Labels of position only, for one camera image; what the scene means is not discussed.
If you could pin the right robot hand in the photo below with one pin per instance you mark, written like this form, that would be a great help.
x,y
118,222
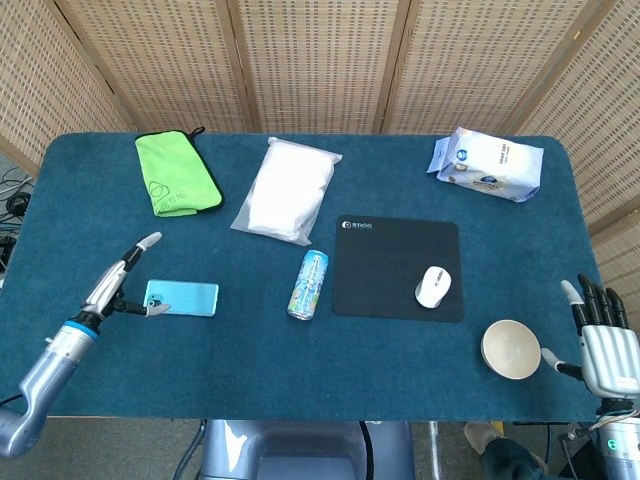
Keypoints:
x,y
610,355

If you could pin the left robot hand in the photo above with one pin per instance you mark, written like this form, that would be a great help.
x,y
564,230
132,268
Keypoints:
x,y
107,285

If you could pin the blue smartphone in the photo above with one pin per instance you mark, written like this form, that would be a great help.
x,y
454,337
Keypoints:
x,y
190,298

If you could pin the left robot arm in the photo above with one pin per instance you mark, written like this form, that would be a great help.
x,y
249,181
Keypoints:
x,y
55,370

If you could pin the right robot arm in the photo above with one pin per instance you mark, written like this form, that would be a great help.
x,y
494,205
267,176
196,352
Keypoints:
x,y
622,447

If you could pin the beige bowl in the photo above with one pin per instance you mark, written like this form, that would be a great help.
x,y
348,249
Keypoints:
x,y
510,347

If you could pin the green microfiber cloth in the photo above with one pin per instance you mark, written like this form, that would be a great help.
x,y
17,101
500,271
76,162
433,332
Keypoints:
x,y
175,175

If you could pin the dark trouser leg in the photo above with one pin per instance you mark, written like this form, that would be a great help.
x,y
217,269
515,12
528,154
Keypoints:
x,y
510,460

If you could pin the beige shoe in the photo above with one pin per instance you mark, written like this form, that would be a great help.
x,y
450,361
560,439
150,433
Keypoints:
x,y
480,435

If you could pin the blue carpet table cover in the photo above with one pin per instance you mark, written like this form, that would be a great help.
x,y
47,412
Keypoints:
x,y
250,360

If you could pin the white computer mouse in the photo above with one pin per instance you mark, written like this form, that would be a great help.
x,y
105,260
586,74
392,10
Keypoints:
x,y
434,287

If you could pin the light blue drink can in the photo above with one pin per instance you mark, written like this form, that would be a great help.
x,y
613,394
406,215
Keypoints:
x,y
309,282

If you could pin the white plastic bag pack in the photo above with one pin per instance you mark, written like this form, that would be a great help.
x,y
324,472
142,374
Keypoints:
x,y
290,190

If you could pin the white blue tissue pack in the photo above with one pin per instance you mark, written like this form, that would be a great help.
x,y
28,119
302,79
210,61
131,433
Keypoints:
x,y
490,165

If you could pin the black mouse pad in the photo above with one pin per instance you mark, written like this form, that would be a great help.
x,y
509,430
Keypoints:
x,y
385,270

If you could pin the grey robot torso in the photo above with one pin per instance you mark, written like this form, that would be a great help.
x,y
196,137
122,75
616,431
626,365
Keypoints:
x,y
300,450

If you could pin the woven rattan folding screen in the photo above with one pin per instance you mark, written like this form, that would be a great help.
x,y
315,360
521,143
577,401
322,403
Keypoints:
x,y
320,60

